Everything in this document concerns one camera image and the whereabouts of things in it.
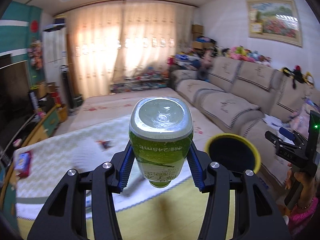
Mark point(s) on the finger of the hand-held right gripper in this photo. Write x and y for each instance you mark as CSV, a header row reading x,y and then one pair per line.
x,y
273,138
287,132

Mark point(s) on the open cardboard box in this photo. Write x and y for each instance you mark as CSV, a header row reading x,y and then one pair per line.
x,y
48,90

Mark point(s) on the large flat television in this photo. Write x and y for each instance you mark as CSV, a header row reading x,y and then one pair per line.
x,y
12,100

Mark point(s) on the person's right hand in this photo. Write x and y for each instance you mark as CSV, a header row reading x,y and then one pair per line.
x,y
306,187

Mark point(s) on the blue star-print bag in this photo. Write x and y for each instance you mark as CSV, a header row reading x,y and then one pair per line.
x,y
187,60

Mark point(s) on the dark red flat box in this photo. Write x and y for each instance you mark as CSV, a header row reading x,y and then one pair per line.
x,y
23,171

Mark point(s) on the green white drink bottle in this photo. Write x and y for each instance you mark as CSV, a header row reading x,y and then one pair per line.
x,y
160,140

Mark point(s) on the dark snack wrapper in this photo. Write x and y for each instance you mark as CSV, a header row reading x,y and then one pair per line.
x,y
103,144

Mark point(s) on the black bin yellow rim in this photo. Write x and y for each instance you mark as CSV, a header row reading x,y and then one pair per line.
x,y
232,152

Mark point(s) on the blue printed box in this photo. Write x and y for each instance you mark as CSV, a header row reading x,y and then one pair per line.
x,y
25,158

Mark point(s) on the green box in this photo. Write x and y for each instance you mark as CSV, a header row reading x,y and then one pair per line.
x,y
78,100

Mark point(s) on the red canister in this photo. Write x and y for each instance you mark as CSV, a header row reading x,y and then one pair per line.
x,y
58,98

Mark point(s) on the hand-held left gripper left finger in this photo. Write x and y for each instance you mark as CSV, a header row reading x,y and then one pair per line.
x,y
126,167

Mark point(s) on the black white cylinder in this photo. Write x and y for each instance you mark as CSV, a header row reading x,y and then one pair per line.
x,y
33,100

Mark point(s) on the beige embroidered curtain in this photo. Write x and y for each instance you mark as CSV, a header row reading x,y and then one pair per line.
x,y
155,35
95,45

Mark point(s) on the beige sofa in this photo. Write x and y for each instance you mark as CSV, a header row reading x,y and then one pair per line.
x,y
225,100

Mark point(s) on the yellow black toy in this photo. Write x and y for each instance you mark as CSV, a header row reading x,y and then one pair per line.
x,y
297,76

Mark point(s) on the hanging artificial flowers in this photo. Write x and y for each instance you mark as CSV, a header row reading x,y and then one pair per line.
x,y
36,55

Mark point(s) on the green yellow TV cabinet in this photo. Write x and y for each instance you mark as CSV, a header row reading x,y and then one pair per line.
x,y
48,125

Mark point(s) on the pink dish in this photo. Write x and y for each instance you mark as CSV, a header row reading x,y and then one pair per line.
x,y
18,143

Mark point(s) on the yellow green printed tablecloth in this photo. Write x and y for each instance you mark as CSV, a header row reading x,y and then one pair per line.
x,y
75,155

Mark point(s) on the cluttered glass coffee table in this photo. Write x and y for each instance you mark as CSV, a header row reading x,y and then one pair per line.
x,y
140,82

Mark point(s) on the red round wall ornament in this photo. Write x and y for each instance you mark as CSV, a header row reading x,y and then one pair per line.
x,y
34,26

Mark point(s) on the plastic bag with papers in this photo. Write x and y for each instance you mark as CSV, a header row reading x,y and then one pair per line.
x,y
300,117

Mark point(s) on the pile of plush toys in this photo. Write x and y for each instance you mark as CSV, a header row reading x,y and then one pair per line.
x,y
245,53

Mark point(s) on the white standing air conditioner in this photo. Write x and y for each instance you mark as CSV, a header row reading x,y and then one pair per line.
x,y
53,45

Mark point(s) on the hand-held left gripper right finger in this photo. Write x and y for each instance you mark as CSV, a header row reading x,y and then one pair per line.
x,y
196,170

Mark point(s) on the framed landscape painting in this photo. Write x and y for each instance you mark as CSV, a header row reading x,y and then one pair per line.
x,y
275,21

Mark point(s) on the person's right forearm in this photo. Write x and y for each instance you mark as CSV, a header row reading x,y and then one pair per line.
x,y
305,218

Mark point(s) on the black tower fan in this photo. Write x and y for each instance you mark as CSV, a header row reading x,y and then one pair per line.
x,y
67,90

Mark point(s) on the black round cushion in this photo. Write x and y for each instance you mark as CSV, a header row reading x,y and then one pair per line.
x,y
202,73

